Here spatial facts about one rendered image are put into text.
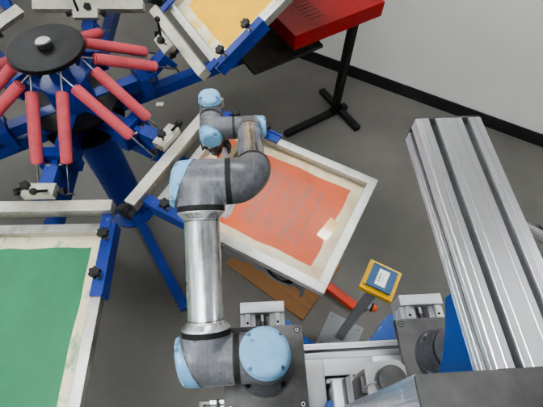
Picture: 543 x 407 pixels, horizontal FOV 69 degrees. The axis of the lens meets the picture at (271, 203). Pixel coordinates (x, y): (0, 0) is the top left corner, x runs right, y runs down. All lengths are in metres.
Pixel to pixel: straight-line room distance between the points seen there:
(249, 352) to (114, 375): 1.70
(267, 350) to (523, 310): 0.60
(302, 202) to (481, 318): 1.33
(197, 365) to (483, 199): 0.69
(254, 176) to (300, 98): 2.58
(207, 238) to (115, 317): 1.77
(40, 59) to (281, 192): 1.12
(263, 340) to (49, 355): 0.91
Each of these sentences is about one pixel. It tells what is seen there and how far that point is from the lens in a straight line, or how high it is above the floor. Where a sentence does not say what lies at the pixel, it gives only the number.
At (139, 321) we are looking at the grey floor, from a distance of 2.60.
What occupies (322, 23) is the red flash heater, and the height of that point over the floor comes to 1.10.
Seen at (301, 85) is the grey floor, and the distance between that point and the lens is 3.61.
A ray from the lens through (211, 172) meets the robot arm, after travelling 0.94.
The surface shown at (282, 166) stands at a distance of 1.82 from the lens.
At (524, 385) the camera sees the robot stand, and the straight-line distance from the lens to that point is 0.46.
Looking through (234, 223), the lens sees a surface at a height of 0.96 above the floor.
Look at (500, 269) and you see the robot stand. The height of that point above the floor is 2.03.
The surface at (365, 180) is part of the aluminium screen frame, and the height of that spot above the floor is 0.99.
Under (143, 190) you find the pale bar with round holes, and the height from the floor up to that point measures 1.04.
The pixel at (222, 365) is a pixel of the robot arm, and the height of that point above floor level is 1.47.
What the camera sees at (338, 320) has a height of 0.01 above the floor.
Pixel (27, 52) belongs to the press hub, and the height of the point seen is 1.32.
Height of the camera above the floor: 2.42
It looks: 59 degrees down
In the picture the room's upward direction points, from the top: 3 degrees clockwise
